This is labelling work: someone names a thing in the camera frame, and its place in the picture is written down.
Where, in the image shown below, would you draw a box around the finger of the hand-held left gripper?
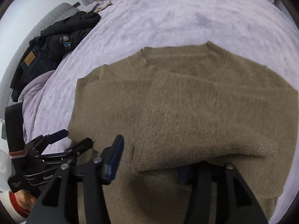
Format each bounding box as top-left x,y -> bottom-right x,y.
40,137 -> 93,160
26,129 -> 69,154

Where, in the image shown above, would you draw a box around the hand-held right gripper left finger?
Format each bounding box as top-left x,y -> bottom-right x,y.
26,135 -> 124,224

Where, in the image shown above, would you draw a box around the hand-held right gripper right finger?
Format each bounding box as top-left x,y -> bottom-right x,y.
177,161 -> 269,224

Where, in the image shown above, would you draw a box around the brown knit sweater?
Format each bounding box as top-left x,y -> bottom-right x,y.
67,41 -> 299,224

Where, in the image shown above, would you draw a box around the person's left hand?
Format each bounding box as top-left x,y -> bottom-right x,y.
14,189 -> 39,213

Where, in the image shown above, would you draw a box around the lilac folded quilt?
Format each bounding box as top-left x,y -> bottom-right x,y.
18,71 -> 55,145

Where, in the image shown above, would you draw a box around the dark blue jeans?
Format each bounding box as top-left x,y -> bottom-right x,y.
10,44 -> 70,102

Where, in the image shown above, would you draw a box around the beige cloth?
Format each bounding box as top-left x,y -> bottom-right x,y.
81,0 -> 113,14

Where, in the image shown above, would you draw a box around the lilac plush blanket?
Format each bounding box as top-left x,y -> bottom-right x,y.
22,0 -> 299,224

